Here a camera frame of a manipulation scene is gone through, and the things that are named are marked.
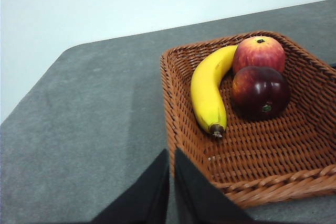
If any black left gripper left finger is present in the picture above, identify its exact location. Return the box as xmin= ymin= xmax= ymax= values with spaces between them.
xmin=91 ymin=148 xmax=170 ymax=224

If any brown wicker basket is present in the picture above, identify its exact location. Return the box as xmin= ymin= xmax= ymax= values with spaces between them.
xmin=160 ymin=30 xmax=336 ymax=209

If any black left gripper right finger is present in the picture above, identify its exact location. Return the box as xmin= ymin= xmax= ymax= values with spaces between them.
xmin=174 ymin=147 xmax=259 ymax=224

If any yellow banana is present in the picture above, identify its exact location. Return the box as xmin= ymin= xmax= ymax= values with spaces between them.
xmin=190 ymin=45 xmax=239 ymax=140

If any red yellow apple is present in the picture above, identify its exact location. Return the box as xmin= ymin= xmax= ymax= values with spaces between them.
xmin=232 ymin=36 xmax=286 ymax=75

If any dark red plum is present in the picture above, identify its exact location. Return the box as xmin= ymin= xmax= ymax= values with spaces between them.
xmin=230 ymin=66 xmax=291 ymax=121

